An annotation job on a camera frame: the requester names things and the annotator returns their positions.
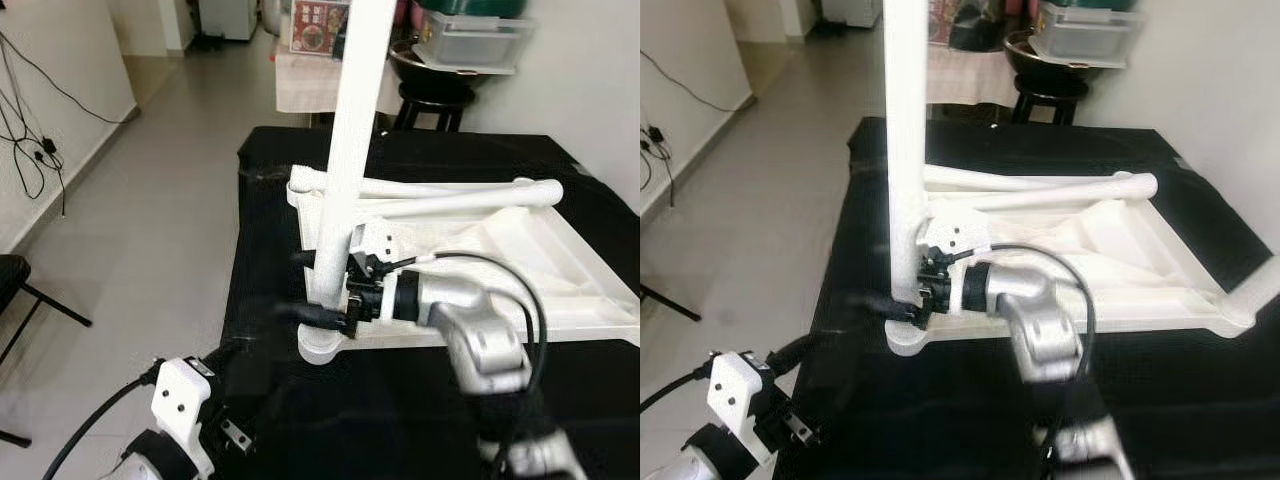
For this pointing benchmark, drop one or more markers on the black tablecloth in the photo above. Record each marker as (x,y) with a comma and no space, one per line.
(900,420)
(350,420)

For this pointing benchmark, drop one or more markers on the green lidded container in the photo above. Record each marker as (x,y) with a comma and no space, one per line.
(475,8)

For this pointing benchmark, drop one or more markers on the black tripod leg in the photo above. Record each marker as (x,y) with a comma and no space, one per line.
(670,304)
(15,438)
(60,308)

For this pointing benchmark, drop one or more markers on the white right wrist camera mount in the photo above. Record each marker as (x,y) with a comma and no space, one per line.
(378,240)
(950,235)

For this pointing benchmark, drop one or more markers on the clear plastic storage box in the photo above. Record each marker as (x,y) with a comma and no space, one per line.
(1085,35)
(475,45)

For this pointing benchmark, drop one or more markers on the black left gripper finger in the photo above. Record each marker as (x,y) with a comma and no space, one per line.
(226,355)
(793,350)

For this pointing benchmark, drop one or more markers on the pale patterned cloth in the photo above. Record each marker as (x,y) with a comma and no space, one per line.
(310,85)
(970,80)

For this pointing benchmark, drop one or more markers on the grey cabinet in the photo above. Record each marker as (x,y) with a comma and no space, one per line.
(850,12)
(228,18)

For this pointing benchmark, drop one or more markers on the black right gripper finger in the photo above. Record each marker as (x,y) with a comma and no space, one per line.
(315,317)
(304,259)
(895,310)

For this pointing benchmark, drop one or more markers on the black plastic bag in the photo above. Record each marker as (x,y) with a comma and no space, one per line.
(975,30)

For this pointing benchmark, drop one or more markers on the red printed carton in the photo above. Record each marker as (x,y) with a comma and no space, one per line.
(938,20)
(315,25)

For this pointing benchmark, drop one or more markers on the white plastic table top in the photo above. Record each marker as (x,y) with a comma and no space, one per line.
(540,270)
(1130,270)

